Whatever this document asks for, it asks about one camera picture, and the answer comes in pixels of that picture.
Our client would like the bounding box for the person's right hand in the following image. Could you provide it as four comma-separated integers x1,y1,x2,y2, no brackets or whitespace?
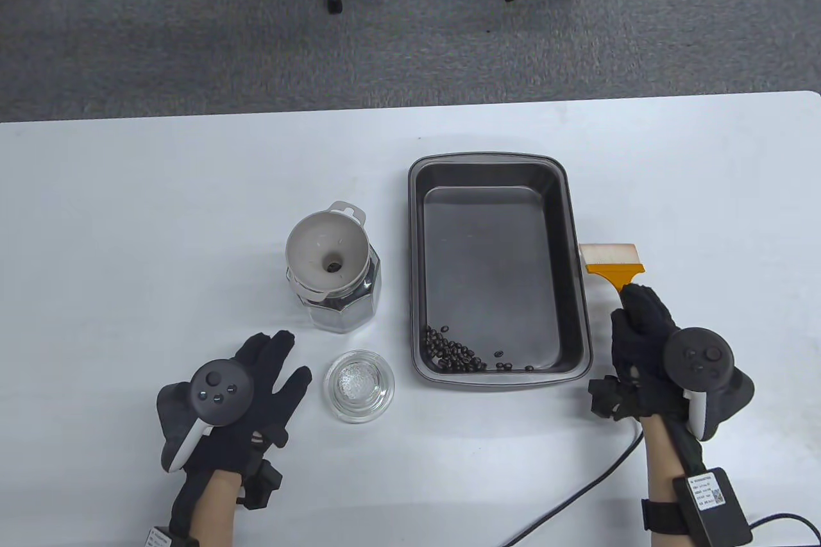
609,283,691,433

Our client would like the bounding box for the person's left hand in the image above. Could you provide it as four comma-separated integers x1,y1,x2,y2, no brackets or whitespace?
186,330,313,475

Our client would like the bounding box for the clear glass jar lid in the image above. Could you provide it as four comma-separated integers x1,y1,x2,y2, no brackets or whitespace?
323,349,396,425

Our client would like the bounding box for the orange handled bristle brush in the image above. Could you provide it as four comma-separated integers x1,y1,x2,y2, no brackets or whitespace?
579,243,646,304

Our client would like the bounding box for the beige plastic funnel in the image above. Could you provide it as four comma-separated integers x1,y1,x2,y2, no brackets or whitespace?
285,201,371,301

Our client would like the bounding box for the dark metal baking tray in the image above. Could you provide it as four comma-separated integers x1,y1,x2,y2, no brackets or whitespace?
408,153,593,389

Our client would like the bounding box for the group of coffee beans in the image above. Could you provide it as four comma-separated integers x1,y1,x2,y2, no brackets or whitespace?
422,324,536,374

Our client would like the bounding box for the person's left forearm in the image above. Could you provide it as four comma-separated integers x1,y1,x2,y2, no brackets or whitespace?
168,469,243,547

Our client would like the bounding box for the black left hand controller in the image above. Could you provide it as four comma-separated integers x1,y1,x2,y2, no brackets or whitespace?
157,360,255,476

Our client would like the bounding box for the black hand controller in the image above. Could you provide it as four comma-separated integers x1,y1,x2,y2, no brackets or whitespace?
663,328,756,442
157,360,255,476

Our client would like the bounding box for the black right hand controller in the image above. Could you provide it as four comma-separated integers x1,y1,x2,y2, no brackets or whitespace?
663,328,756,442

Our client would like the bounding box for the clear glass jar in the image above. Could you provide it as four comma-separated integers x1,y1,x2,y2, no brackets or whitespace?
286,252,383,333

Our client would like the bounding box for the black labelled right wrist box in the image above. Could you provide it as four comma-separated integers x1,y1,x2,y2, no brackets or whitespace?
641,469,754,547

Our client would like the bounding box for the small labelled left wrist box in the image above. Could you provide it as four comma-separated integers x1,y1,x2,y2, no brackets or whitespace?
144,526,199,547

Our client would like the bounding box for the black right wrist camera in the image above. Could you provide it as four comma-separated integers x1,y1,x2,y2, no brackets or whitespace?
588,376,642,423

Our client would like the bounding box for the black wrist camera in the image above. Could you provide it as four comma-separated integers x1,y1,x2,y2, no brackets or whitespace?
236,457,284,510
588,376,642,423

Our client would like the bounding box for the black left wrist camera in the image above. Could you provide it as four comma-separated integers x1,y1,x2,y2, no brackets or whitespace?
236,457,284,510

